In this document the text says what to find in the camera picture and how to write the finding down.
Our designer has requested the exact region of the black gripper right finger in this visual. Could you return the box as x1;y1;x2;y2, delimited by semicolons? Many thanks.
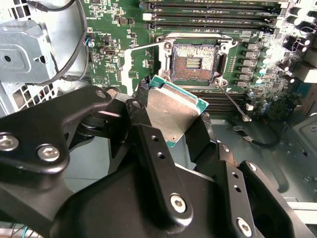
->
184;114;312;238

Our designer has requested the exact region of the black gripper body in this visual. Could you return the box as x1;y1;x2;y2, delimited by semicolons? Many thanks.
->
49;163;232;238

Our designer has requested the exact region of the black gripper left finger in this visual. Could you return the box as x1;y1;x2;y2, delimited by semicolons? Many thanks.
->
0;83;194;227

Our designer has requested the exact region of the silver CPU with green edge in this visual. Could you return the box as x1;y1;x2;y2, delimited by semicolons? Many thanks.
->
148;73;210;149

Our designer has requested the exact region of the metal socket cover frame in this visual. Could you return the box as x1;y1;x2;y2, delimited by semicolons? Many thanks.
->
121;42;171;100

